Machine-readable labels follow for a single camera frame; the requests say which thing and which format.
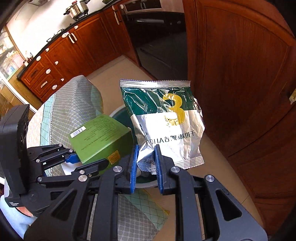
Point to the steel pressure cooker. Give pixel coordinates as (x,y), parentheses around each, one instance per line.
(77,9)

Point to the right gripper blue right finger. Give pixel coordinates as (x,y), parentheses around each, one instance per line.
(158,159)

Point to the person's left hand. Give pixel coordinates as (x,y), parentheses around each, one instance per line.
(24,211)

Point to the green cardboard box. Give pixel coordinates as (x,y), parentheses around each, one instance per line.
(101,138)

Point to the built-in black oven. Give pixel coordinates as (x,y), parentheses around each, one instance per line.
(157,30)

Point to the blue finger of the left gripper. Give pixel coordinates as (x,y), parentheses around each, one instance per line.
(92,169)
(71,158)

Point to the wooden kitchen cabinets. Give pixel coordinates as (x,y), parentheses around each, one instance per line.
(240,59)

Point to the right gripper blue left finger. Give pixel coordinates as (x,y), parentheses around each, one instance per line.
(133,168)

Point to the patterned tablecloth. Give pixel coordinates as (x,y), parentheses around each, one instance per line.
(71,106)

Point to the light blue sleeve forearm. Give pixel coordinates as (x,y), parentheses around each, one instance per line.
(18,221)

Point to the green silver snack bag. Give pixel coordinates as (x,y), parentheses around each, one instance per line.
(164,113)

